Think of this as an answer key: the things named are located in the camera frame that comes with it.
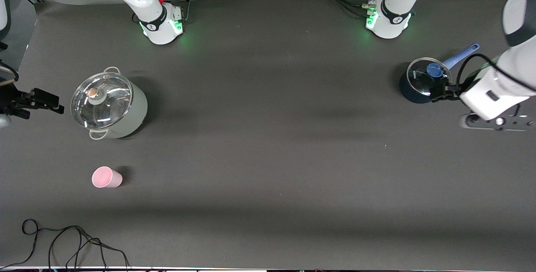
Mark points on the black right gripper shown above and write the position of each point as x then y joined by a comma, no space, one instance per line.
9,100

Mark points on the pink plastic cup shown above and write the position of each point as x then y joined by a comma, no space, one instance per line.
104,177

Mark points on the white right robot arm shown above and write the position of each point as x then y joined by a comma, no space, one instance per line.
159,24

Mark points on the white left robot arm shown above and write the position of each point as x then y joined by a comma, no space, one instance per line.
389,29

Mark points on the glass lid with blue knob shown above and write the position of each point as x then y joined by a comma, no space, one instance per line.
421,79

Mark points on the dark blue saucepan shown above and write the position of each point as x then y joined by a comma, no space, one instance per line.
408,91

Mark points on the glass lid with metal knob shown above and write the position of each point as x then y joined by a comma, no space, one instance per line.
109,104

